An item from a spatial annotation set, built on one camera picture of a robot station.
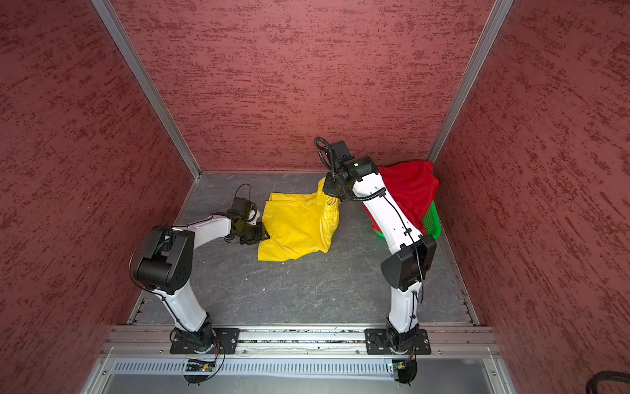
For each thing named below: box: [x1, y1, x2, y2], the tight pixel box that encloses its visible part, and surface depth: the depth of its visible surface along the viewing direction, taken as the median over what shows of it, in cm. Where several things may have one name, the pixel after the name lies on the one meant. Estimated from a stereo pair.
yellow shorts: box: [257, 177, 342, 262], surface depth 99 cm
